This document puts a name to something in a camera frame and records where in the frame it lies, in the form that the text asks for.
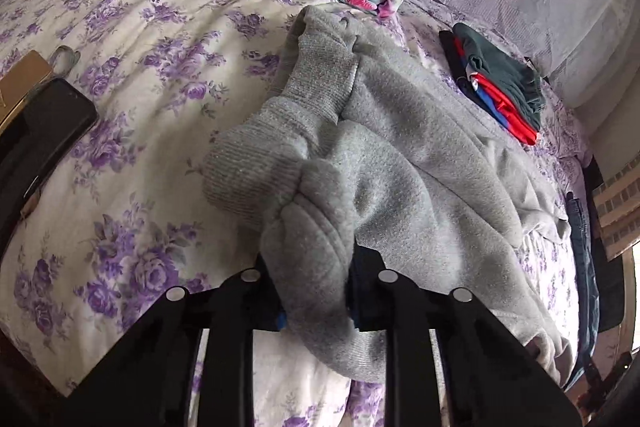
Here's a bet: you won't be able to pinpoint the gold flat box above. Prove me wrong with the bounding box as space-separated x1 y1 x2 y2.
0 51 52 133

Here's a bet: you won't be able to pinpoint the grey sweatpants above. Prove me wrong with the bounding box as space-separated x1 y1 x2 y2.
203 6 575 384

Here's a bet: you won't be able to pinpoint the striped beige curtain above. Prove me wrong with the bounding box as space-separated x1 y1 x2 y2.
592 162 640 260

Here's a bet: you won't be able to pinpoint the dark blue jeans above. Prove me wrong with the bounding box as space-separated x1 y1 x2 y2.
565 192 600 390

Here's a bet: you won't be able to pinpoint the black smartphone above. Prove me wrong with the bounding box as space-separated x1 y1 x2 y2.
1 78 98 251

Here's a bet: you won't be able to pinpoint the stack of folded clothes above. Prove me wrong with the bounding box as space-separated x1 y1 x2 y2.
438 23 544 145

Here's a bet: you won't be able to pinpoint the purple floral bedspread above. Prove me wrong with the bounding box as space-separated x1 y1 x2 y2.
0 0 594 427

